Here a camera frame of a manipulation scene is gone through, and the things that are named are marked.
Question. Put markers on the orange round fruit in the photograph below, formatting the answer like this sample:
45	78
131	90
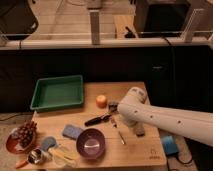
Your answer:
101	101

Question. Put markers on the green plastic tray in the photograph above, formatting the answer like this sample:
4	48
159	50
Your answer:
58	93

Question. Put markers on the black handled brush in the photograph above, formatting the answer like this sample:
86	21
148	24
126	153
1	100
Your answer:
112	107

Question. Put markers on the purple bowl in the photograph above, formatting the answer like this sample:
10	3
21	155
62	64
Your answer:
90	143

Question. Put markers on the blue sponge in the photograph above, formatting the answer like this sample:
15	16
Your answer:
71	131

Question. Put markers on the small metal pot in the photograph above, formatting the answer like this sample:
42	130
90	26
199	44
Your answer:
36	156

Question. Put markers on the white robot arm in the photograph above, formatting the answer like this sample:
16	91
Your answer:
194	125

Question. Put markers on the grey rectangular sponge block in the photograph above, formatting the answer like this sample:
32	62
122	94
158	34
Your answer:
139	129

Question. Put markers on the grey metal post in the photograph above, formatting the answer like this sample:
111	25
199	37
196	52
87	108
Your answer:
95	27

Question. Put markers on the bunch of dark grapes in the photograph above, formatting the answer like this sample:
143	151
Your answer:
26	133

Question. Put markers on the black monitor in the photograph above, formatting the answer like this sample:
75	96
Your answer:
160	16

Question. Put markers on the blue grey cloth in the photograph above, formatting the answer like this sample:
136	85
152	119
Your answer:
47	143

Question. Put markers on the silver metal fork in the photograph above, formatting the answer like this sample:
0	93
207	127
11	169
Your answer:
114	124

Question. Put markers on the blue tape roll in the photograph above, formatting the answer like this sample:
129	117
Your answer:
169	145

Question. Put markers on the yellow banana toy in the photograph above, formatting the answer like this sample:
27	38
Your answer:
65	155

